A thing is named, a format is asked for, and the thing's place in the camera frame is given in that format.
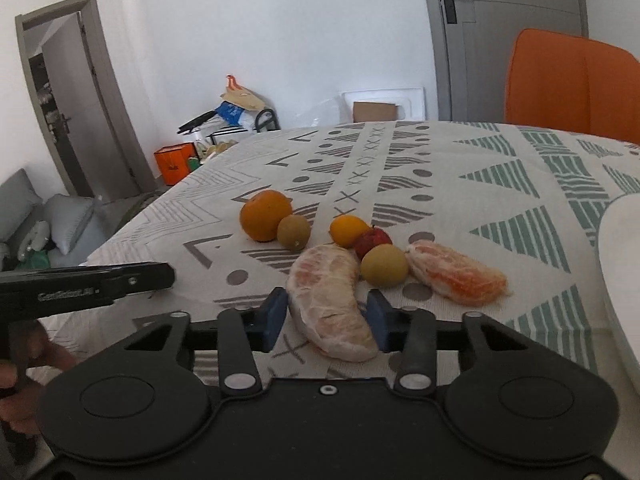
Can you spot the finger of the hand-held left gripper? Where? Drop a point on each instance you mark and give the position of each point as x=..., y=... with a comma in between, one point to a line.
x=147, y=277

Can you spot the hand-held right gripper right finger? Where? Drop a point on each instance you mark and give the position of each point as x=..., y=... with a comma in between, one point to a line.
x=377, y=322

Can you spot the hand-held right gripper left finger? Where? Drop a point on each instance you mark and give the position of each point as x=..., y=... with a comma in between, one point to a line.
x=272, y=317

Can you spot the pale peeled pomelo segment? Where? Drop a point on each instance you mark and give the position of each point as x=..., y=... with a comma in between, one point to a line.
x=327, y=300

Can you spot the yellow-green round fruit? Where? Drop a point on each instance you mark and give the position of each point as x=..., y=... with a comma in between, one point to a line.
x=385, y=265

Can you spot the red bumpy round fruit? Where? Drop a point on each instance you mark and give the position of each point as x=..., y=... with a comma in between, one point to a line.
x=372, y=241

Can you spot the brown kiwi fruit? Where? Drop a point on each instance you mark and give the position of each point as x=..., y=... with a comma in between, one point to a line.
x=294, y=232

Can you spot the orange-tinted peeled pomelo segment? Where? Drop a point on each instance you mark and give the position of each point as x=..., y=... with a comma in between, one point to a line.
x=455, y=275

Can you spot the small tangerine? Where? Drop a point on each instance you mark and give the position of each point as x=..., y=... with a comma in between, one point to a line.
x=347, y=230

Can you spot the orange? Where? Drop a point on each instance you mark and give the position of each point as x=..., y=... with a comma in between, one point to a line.
x=264, y=215

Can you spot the white round plate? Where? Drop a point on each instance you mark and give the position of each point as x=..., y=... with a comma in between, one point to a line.
x=622, y=280

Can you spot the person's left hand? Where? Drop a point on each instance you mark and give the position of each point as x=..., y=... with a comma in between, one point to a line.
x=47, y=360

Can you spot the grey cushion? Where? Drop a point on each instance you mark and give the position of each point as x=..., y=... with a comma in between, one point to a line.
x=70, y=222

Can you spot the grey pillows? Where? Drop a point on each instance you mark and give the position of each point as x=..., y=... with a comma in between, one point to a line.
x=17, y=200

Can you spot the orange paper bag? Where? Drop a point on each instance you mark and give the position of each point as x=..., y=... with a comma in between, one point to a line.
x=172, y=162

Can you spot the patterned white tablecloth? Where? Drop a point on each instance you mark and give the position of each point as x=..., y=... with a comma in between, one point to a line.
x=425, y=180

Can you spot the grey open interior door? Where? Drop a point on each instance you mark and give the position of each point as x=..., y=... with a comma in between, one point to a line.
x=75, y=110

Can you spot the blue and white plastic bag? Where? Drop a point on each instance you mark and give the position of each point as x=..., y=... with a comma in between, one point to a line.
x=232, y=114

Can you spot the brown paper bag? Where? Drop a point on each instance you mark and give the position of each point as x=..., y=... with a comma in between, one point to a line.
x=245, y=96

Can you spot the cardboard box white tray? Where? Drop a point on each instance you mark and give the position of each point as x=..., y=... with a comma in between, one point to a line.
x=412, y=102

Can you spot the orange chair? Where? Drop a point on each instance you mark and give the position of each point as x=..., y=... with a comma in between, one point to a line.
x=570, y=85

